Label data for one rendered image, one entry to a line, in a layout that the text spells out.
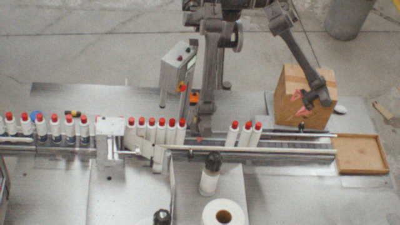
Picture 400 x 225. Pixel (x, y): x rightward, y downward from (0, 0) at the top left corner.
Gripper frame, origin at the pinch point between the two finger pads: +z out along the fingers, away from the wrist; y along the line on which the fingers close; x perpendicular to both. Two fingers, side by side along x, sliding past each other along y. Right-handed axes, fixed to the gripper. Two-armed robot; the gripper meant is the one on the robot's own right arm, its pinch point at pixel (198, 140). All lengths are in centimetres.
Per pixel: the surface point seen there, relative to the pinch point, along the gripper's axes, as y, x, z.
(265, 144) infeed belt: 41.8, 15.2, 20.7
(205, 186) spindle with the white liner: 4.3, -18.6, 13.5
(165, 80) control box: -18.0, 14.4, -26.1
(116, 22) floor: -49, 219, 104
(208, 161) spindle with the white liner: 2.9, -17.7, -6.1
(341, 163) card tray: 86, 6, 25
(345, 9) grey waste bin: 158, 211, 66
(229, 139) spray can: 19.1, 10.8, 12.2
